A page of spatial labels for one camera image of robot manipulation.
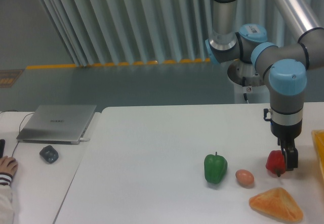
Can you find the silver laptop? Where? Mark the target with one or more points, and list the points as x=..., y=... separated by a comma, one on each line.
x=57, y=124

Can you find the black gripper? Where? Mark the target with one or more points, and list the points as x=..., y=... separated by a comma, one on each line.
x=286, y=135

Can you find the triangular bread loaf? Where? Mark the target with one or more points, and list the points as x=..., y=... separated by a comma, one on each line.
x=278, y=203

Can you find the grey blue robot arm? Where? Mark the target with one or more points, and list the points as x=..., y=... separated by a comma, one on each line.
x=282, y=69

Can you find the person's hand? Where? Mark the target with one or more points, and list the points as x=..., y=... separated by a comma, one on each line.
x=8, y=165

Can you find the brown egg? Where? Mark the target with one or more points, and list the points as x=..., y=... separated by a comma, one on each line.
x=244, y=177

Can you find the red bell pepper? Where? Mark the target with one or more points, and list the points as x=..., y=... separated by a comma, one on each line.
x=276, y=163

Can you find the white folding partition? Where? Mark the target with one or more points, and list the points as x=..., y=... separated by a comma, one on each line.
x=118, y=32

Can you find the yellow tray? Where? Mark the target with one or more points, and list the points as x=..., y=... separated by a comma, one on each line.
x=318, y=141

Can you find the green bell pepper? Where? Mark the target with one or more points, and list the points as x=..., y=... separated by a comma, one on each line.
x=215, y=168

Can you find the black phone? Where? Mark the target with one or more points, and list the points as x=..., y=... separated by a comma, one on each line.
x=2, y=147

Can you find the white USB plug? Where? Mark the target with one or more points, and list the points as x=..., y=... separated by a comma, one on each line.
x=84, y=140

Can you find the white striped sleeve forearm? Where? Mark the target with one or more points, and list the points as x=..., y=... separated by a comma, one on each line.
x=7, y=211

